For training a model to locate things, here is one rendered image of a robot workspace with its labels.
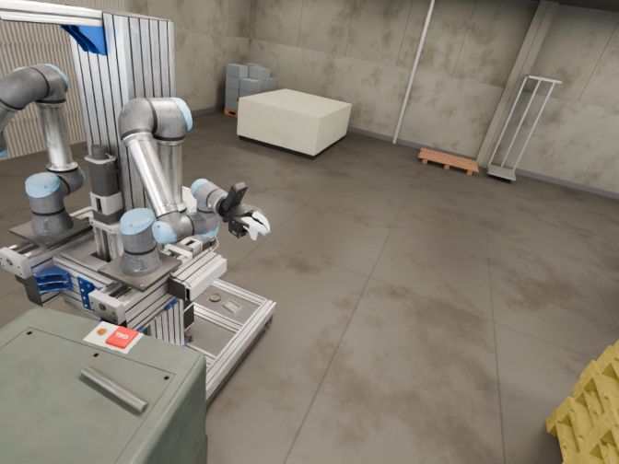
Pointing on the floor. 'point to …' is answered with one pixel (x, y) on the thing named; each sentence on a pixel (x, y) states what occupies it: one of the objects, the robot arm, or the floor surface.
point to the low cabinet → (292, 121)
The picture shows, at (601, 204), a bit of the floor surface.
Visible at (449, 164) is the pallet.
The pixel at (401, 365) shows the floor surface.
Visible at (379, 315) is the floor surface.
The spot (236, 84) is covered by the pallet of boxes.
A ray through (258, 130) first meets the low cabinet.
